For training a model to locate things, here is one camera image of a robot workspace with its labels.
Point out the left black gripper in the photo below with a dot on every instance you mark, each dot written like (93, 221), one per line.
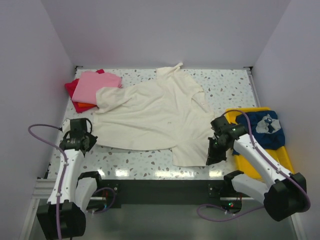
(92, 140)

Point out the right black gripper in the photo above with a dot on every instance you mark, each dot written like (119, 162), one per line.
(213, 157)

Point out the cream t shirt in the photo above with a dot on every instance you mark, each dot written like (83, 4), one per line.
(170, 112)

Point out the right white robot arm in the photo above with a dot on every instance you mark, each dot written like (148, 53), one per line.
(281, 192)

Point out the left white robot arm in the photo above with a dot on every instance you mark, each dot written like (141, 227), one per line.
(63, 216)

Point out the orange folded t shirt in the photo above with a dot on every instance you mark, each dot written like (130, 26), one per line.
(82, 107)

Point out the navy blue t shirt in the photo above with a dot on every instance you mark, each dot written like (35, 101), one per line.
(266, 129)

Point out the red folded t shirt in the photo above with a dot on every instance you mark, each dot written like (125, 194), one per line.
(71, 86)

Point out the pink folded t shirt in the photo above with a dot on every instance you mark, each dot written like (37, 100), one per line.
(90, 82)

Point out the yellow plastic tray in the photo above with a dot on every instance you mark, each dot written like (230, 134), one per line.
(242, 164)

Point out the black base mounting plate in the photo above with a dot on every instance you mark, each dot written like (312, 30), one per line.
(161, 192)

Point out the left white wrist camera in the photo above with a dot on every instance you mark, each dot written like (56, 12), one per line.
(66, 125)

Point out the aluminium frame rail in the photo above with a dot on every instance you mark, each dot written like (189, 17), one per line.
(44, 187)

